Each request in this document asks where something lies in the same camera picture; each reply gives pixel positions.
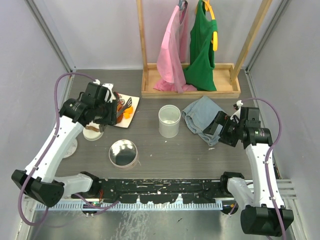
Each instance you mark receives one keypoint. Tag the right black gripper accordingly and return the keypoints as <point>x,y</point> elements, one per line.
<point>224,120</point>

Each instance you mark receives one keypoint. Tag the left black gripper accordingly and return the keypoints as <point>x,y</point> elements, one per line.
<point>111,119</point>

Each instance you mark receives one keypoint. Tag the metal tongs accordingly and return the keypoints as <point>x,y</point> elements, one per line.
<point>124,107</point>

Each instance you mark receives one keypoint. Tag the blue denim shorts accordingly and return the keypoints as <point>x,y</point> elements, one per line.
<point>199,115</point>

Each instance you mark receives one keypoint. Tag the pink metal bowl container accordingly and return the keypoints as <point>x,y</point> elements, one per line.
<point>123,154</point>

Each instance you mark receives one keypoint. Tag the tall white cylinder container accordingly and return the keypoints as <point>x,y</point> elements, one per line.
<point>169,117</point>

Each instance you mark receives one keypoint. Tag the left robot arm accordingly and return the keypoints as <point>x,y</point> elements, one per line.
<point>38,180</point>

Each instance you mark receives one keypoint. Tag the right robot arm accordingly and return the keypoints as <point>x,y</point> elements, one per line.
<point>263,211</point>

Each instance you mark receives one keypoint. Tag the white square plate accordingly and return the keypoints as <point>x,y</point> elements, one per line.
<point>125,123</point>

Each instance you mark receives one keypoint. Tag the flat metal inner lid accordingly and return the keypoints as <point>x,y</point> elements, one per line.
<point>72,149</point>

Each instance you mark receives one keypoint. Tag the green hanging tank top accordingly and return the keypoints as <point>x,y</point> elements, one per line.
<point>200,72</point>

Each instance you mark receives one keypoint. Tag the pink hanging shirt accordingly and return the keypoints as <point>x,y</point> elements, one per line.
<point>173,52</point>

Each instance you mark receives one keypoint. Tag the grey clothes hanger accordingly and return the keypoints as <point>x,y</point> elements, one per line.
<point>182,4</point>

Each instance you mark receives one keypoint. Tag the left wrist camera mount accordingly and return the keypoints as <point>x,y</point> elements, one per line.
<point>105,91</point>

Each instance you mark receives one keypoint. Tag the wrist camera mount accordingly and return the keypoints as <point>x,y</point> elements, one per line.
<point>105,91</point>
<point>235,117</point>

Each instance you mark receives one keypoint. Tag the white lid with brown strap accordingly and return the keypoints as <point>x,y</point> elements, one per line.
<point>92,132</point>

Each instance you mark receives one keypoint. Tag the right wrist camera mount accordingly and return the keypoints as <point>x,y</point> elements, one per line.
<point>235,117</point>

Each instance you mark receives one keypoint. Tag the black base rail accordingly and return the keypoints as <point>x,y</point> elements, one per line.
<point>158,191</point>

